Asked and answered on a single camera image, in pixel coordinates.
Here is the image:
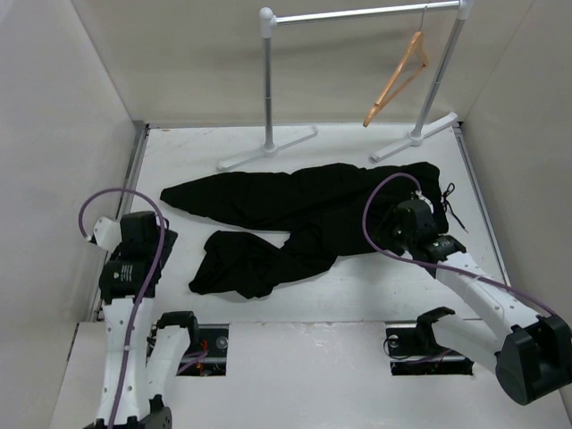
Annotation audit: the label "white clothes rack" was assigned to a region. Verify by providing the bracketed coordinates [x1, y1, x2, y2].
[218, 0, 475, 170]

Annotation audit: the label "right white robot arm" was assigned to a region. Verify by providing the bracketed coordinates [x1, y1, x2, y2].
[371, 199, 571, 406]

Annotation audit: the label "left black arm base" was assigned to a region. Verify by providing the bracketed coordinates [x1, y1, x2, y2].
[177, 324, 230, 377]

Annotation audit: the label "wooden clothes hanger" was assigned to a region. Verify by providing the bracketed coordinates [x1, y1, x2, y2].
[362, 8, 429, 128]

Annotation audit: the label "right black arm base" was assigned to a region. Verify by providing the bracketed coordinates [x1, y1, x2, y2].
[383, 324, 474, 376]

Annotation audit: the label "right metal table rail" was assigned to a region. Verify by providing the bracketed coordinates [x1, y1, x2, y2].
[452, 122, 511, 286]

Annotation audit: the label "metal table rail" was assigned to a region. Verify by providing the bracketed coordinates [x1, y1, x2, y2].
[86, 121, 150, 322]
[452, 122, 511, 286]

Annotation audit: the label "black trousers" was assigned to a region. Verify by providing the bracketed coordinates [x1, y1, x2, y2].
[160, 162, 449, 299]

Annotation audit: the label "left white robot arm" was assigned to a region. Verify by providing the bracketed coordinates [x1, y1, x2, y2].
[90, 211, 201, 428]

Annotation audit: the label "left metal table rail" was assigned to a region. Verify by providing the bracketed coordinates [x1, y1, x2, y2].
[86, 121, 150, 322]

